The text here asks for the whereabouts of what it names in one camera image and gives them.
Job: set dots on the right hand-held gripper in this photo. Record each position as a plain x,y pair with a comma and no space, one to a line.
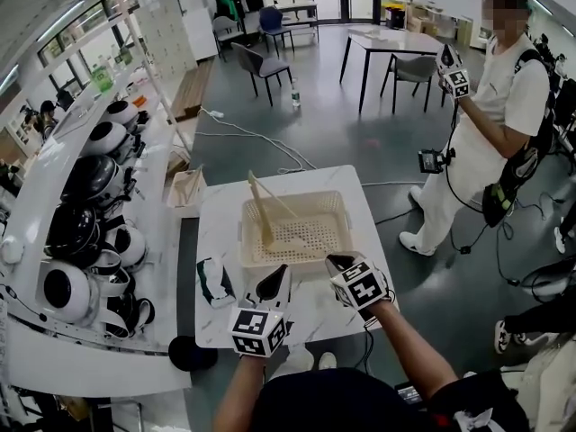
360,286

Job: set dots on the wooden bench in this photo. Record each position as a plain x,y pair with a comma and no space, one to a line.
191,90

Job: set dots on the white marble table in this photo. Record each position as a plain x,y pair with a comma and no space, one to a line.
216,232

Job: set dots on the stack of cardboard boxes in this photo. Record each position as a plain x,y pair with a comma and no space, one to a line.
438,23

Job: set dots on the person's left white shoe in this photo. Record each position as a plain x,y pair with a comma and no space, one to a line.
297,360

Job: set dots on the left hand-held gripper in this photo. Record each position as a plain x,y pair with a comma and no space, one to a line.
252,326

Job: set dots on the wooden clothes hanger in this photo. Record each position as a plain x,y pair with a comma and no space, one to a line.
263,218

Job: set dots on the white ornate chair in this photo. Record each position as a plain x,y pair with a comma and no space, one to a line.
553,376

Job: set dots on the white curved shelf unit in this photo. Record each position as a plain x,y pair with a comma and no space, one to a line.
90,367

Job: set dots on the narrow white table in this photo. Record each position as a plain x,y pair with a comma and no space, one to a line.
297,5

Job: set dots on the person's white shoe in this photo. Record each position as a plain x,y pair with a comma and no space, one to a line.
327,360
297,360

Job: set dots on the blue chair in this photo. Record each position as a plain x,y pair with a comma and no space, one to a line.
270,18

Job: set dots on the white power strip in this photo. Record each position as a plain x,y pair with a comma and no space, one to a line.
216,113

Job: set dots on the row of white black helmets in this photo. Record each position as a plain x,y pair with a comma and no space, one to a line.
90,182

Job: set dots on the small beige tray with sticks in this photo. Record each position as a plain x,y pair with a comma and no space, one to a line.
184,196

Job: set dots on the green label bottle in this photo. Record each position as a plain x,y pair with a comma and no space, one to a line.
126,56
102,79

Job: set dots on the person's right forearm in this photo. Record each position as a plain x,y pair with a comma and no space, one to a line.
414,353

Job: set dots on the white table with black legs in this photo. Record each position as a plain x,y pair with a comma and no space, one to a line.
387,41

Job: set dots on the beige perforated plastic basket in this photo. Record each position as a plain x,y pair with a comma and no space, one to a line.
315,205

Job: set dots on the person's dark shirt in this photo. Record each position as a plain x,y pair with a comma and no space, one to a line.
337,403

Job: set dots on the grey chair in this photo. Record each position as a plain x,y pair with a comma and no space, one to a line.
416,68
249,59
222,25

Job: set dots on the person's left forearm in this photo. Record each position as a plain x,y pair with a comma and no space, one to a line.
238,394

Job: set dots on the clear water bottle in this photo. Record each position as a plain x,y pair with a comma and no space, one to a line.
295,99

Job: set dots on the black round stool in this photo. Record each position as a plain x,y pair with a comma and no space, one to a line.
186,353

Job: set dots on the person's right white shoe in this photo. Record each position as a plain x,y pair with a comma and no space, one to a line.
327,360

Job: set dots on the plain white cabinet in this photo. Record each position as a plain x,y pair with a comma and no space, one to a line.
200,34

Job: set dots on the white locker cabinet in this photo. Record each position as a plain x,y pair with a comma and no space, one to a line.
166,34

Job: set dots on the yellow black bin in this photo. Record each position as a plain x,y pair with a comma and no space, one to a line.
396,15

